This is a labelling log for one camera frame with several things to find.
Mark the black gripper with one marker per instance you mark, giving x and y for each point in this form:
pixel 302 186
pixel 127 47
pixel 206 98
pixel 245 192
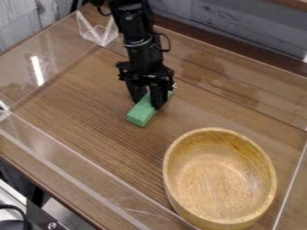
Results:
pixel 144 70

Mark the green rectangular block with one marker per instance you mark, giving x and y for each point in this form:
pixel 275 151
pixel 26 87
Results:
pixel 142 113

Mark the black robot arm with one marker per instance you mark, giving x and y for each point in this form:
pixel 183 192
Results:
pixel 134 20

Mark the brown wooden bowl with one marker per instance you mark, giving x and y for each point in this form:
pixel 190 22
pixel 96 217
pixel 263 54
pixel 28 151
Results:
pixel 221 180

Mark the clear acrylic tray wall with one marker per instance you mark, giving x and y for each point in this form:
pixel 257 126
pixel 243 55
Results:
pixel 66 136

